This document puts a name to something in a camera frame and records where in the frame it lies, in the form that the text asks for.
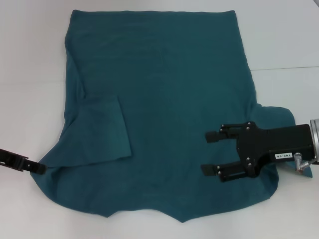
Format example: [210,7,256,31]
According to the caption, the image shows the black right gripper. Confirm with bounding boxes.
[200,120,317,184]

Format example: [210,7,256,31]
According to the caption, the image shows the blue shirt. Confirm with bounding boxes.
[29,9,314,217]

